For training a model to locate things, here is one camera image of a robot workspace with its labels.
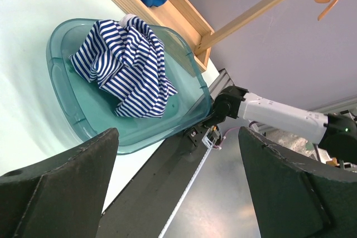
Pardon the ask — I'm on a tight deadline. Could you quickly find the blue white striped tank top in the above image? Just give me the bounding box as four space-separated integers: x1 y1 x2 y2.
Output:
69 14 178 118

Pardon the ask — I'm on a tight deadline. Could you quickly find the teal plastic tub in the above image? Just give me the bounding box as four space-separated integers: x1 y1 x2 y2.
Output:
46 18 211 154

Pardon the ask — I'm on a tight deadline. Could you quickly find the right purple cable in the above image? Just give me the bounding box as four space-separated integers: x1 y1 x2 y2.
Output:
219 120 260 149

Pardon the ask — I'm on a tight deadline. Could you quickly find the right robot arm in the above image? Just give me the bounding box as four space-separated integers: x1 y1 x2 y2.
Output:
202 85 356 164

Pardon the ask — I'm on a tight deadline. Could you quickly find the wooden clothes rack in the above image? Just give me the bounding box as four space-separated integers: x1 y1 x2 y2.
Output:
112 0 284 72

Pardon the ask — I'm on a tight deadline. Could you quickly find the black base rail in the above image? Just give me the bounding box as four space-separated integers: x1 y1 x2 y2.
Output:
96 125 211 237

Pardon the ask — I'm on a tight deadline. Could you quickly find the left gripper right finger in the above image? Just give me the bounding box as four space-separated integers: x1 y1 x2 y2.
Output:
238 127 356 237

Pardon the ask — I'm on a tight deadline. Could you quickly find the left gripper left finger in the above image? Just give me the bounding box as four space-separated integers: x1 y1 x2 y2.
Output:
1 128 119 237

